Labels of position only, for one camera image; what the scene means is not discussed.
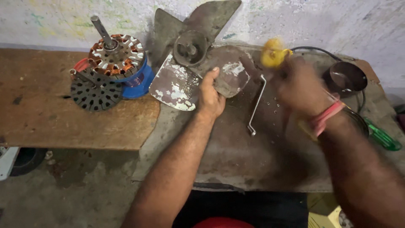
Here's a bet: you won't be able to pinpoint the blue motor housing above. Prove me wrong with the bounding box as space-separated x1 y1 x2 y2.
115 57 155 100

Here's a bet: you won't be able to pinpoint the bent metal wrench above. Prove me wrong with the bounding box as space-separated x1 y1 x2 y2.
247 74 267 137

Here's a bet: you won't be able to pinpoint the black round object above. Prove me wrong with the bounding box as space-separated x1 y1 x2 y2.
9 148 49 177

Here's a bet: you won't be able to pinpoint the copper wound motor stator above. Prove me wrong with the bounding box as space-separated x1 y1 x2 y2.
87 16 146 76

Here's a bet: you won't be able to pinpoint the person's dark trousers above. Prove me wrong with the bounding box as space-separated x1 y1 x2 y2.
172 190 309 228

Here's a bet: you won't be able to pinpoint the grey metal fan blade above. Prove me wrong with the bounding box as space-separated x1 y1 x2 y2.
148 0 251 111

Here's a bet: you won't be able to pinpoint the green handled screwdriver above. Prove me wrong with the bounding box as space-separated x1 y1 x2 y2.
363 117 403 152

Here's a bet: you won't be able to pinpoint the dark metal bowl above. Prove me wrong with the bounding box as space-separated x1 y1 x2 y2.
322 61 368 99

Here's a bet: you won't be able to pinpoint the red thread wristband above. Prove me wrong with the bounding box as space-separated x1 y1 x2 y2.
309 100 347 138

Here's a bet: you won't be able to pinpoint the black cable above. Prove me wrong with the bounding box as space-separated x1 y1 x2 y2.
290 46 370 138

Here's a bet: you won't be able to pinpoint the yellow sponge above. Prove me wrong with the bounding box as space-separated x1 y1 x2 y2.
260 38 293 69

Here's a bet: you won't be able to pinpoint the person's right hand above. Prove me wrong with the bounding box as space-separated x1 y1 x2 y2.
275 54 336 118

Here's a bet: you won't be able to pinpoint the person's left hand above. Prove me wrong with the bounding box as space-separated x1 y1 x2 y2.
197 67 226 118

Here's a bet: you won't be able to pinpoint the red plastic stool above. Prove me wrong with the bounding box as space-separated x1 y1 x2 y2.
192 217 255 228

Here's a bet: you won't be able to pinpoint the brown wooden board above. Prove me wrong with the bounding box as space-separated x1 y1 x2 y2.
0 48 161 151

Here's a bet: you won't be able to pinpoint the perforated black motor cover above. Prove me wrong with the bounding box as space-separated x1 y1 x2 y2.
70 68 124 112

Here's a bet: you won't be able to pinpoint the white plastic object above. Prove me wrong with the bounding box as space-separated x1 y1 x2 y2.
0 146 20 182

